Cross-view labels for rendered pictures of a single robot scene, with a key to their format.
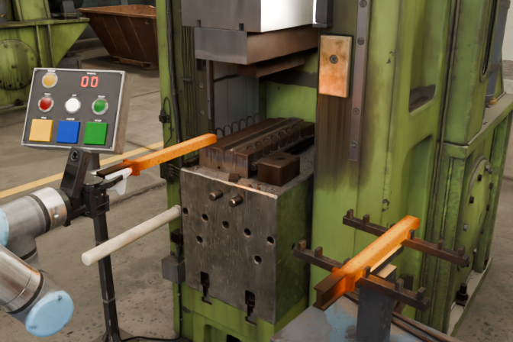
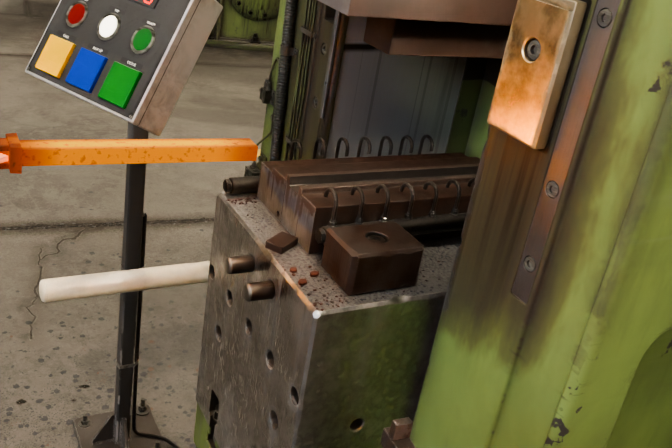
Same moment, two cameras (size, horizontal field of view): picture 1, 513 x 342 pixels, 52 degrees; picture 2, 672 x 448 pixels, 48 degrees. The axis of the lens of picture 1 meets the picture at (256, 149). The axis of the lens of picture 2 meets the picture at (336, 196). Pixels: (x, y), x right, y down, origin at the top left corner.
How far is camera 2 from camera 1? 0.73 m
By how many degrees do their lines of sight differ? 21
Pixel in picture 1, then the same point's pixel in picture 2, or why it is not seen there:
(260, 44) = not seen: outside the picture
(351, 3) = not seen: outside the picture
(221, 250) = (237, 368)
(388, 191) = (569, 405)
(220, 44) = not seen: outside the picture
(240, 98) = (408, 97)
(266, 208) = (300, 330)
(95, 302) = (149, 355)
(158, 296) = not seen: hidden behind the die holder
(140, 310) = not seen: hidden behind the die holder
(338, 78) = (530, 97)
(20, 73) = not seen: outside the picture
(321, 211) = (440, 377)
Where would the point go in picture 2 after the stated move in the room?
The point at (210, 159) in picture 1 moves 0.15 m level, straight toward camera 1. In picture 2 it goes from (270, 192) to (225, 225)
